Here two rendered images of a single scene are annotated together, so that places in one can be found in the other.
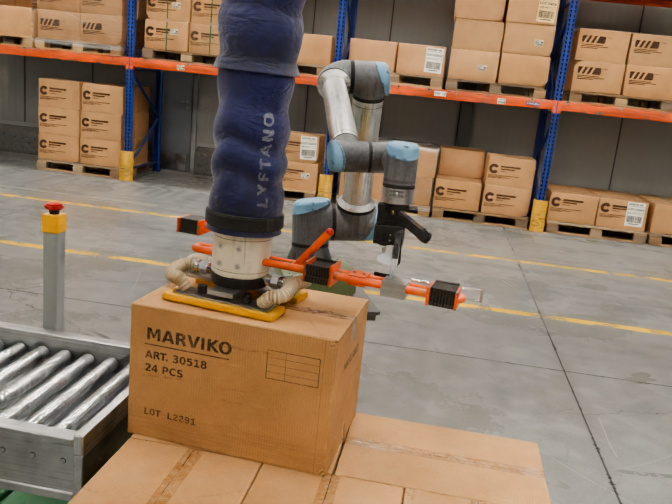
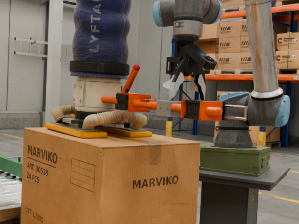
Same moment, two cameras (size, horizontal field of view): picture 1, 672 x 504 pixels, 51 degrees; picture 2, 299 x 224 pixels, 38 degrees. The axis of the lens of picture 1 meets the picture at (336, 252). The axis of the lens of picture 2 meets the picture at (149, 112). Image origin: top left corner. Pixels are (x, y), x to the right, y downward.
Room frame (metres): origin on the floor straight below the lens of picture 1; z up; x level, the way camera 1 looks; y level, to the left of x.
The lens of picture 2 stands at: (0.86, -0.91, 1.11)
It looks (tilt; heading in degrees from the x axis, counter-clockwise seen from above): 3 degrees down; 39
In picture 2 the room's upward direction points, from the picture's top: 3 degrees clockwise
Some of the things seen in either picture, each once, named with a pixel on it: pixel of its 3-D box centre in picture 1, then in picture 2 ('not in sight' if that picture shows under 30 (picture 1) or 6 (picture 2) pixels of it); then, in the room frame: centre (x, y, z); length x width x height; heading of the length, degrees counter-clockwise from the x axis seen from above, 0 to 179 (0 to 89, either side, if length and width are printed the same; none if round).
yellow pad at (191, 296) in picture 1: (224, 297); (73, 125); (1.92, 0.30, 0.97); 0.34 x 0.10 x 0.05; 73
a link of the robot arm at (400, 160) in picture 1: (400, 164); (189, 2); (1.97, -0.15, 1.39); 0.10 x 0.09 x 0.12; 8
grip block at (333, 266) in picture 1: (321, 271); (132, 102); (1.94, 0.03, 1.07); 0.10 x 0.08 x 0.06; 163
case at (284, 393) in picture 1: (252, 363); (103, 187); (2.01, 0.22, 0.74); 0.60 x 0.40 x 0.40; 77
